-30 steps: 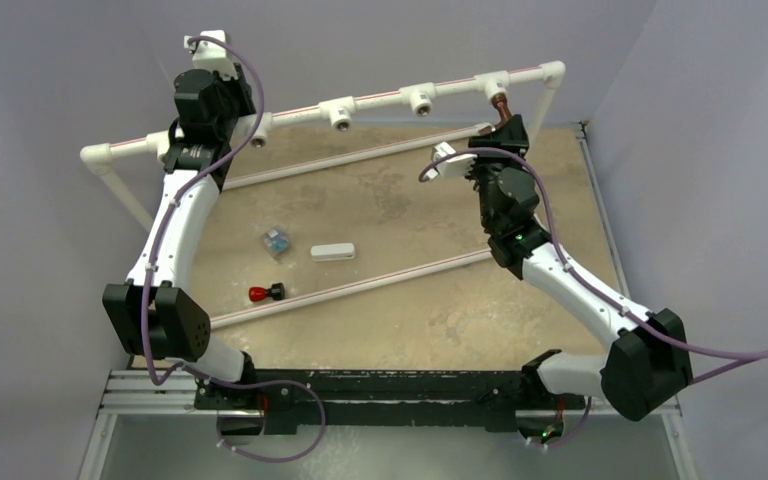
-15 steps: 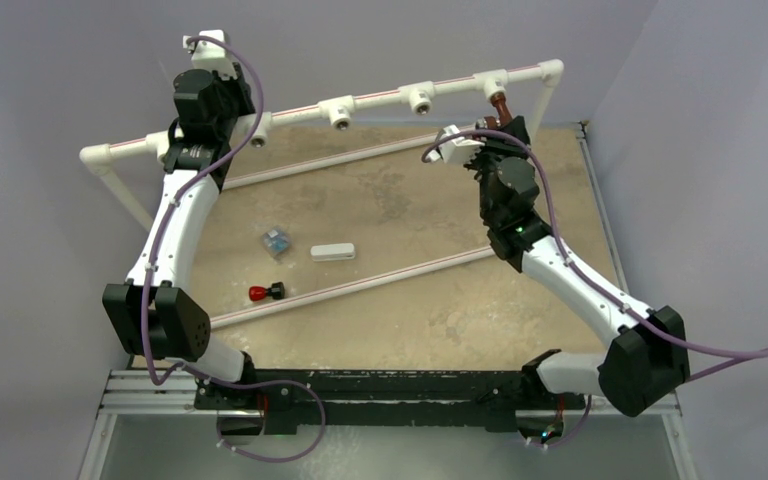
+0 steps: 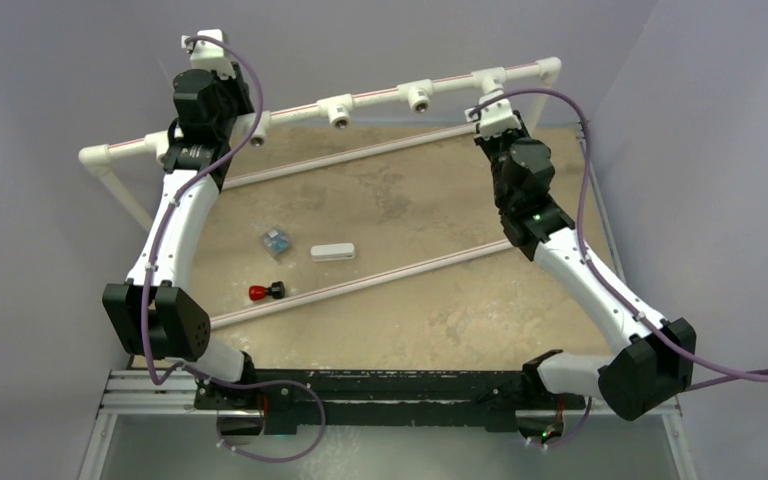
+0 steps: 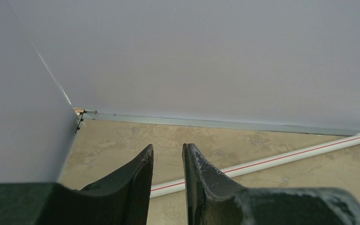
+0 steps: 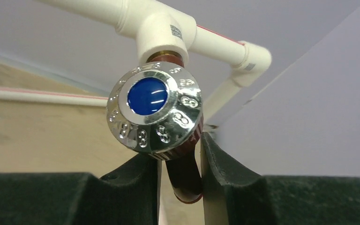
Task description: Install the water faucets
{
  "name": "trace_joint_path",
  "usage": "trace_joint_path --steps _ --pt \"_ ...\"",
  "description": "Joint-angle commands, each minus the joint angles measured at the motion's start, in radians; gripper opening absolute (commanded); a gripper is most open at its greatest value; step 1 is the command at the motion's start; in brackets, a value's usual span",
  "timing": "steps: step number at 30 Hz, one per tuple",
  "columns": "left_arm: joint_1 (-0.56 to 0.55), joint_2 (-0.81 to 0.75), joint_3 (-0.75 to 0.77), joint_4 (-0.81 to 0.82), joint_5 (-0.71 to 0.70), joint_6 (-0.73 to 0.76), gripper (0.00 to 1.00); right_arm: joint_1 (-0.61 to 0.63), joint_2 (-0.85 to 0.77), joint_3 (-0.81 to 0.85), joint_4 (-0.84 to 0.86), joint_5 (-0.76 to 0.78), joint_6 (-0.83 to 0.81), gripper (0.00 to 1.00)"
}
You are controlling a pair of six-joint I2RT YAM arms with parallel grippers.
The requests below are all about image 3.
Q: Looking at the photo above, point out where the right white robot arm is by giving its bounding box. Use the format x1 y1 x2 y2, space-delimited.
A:
474 112 697 420

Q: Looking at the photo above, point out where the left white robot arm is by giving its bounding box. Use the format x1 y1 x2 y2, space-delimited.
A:
102 64 258 409

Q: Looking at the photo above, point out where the clear blue faucet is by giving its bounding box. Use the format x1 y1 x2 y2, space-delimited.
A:
261 227 292 258

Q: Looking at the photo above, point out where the white plastic pipe piece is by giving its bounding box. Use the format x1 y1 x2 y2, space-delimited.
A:
309 243 356 262

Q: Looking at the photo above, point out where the red and black faucet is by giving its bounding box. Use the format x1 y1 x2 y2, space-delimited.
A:
248 281 286 302

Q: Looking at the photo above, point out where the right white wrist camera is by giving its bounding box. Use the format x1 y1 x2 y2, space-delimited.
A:
464 90 524 139

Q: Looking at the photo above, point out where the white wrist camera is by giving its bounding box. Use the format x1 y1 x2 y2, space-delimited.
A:
464 90 524 139
181 35 237 80

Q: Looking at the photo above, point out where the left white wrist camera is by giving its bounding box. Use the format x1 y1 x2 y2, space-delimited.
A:
181 35 237 80

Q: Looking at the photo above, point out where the white PVC pipe frame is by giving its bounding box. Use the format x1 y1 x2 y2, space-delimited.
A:
77 56 564 331

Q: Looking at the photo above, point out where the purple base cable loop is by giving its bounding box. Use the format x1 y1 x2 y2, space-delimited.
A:
215 384 330 466

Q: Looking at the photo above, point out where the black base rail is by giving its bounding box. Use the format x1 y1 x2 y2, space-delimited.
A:
194 368 586 436

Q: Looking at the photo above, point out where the aluminium table frame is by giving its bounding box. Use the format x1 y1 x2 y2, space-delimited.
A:
79 119 700 480

